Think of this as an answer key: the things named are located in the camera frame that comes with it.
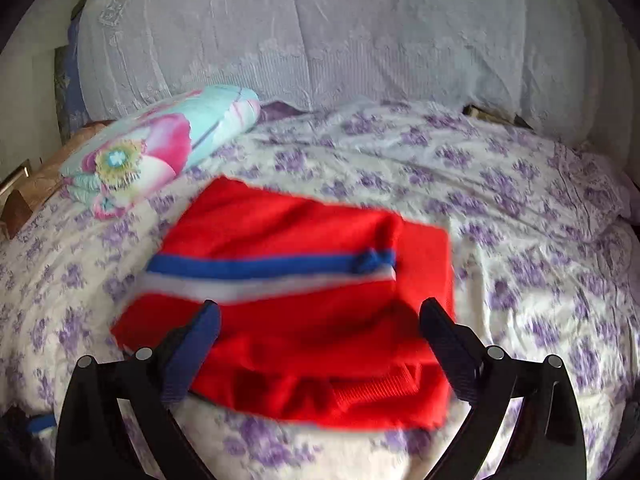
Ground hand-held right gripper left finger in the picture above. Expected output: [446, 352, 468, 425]
[54, 300, 222, 480]

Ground red sweater blue white stripes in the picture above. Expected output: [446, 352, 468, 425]
[110, 175, 457, 431]

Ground white lace cover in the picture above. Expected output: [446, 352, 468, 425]
[77, 0, 626, 146]

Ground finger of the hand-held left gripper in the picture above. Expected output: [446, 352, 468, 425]
[26, 414, 58, 436]

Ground purple floral bedsheet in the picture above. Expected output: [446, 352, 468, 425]
[0, 100, 636, 480]

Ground wooden bed frame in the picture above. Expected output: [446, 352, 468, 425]
[0, 120, 116, 241]

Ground blue patterned pillow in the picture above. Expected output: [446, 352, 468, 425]
[52, 15, 88, 136]

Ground folded colourful floral blanket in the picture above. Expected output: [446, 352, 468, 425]
[60, 85, 262, 220]

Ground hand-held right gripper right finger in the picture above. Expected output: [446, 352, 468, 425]
[419, 298, 588, 480]

